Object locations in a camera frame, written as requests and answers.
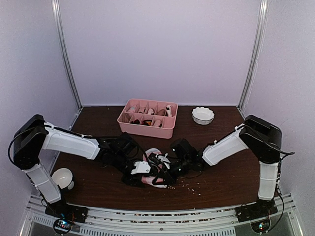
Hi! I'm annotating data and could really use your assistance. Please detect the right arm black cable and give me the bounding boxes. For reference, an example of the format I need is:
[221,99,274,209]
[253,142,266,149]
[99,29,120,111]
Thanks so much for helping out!
[242,125,296,158]

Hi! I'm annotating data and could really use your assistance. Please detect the left aluminium corner post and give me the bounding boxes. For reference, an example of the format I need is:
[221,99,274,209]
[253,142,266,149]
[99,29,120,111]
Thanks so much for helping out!
[51,0,83,110]

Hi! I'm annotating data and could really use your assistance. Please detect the right aluminium corner post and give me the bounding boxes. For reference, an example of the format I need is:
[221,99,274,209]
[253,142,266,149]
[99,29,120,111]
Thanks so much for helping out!
[238,0,270,114]

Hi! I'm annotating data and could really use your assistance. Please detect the white scalloped bowl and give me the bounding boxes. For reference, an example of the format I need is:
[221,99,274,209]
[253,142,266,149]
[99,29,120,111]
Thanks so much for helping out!
[192,107,215,125]

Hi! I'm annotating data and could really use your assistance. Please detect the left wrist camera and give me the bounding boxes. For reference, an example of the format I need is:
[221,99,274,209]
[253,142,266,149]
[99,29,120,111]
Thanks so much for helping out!
[131,161,151,175]

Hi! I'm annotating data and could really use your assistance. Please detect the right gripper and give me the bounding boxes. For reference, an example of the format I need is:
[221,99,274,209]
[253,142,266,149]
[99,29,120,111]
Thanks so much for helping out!
[155,159,192,188]

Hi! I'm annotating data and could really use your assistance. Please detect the aluminium front rail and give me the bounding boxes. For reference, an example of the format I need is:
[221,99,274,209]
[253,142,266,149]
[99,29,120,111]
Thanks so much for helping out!
[17,194,306,236]

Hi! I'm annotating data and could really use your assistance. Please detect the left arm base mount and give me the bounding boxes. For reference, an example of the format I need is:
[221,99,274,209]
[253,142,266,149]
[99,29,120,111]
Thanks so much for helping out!
[45,201,88,223]

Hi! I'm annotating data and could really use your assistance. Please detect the pink patterned sock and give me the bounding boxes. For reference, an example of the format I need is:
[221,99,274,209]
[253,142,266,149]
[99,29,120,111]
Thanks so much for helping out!
[141,148,167,189]

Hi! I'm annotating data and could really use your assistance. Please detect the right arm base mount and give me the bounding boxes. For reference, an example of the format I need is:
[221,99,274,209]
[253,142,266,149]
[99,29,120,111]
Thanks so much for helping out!
[235,202,278,222]

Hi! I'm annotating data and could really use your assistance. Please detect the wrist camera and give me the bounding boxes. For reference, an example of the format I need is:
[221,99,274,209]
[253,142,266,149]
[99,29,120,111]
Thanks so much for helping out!
[156,153,171,169]
[131,161,151,175]

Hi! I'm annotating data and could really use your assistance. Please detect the pink divided organizer box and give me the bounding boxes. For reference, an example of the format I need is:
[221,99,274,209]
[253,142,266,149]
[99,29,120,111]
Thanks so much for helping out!
[117,99,178,139]

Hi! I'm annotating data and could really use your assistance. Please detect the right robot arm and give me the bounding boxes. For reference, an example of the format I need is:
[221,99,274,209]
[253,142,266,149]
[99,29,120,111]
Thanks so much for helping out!
[146,115,294,217]

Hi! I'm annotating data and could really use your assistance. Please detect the brown cream striped sock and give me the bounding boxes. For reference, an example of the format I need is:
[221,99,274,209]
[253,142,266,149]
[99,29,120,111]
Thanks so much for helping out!
[165,104,172,117]

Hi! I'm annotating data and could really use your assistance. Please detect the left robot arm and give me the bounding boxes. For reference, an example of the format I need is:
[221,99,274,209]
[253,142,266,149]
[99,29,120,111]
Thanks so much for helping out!
[8,114,160,218]

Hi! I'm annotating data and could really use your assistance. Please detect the aluminium corner post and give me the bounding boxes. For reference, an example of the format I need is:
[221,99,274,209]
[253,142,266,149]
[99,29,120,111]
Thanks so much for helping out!
[51,0,83,110]
[238,0,270,114]

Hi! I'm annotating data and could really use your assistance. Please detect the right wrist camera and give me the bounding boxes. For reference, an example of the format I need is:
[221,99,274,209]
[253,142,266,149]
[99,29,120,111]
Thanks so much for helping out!
[156,153,171,169]

